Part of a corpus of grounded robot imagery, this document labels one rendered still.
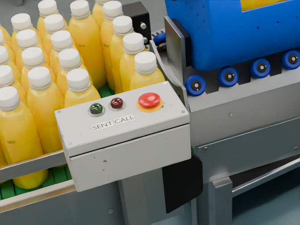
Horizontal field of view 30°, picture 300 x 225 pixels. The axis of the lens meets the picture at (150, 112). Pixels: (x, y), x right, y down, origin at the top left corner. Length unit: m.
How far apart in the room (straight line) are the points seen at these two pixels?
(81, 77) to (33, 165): 0.19
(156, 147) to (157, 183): 0.23
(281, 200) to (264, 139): 0.91
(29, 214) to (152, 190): 0.24
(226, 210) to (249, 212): 0.70
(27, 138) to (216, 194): 0.59
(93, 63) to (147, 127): 0.41
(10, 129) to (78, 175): 0.17
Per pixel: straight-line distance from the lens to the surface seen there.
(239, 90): 1.22
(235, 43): 1.11
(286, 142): 1.42
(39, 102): 1.02
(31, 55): 1.07
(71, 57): 1.04
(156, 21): 3.35
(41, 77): 1.01
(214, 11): 1.06
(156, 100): 0.90
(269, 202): 2.23
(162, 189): 1.14
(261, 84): 1.24
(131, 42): 1.06
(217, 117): 1.22
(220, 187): 1.42
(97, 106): 0.90
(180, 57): 1.19
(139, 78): 1.02
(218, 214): 1.49
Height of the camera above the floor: 1.66
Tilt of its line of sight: 39 degrees down
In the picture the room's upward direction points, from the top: 6 degrees counter-clockwise
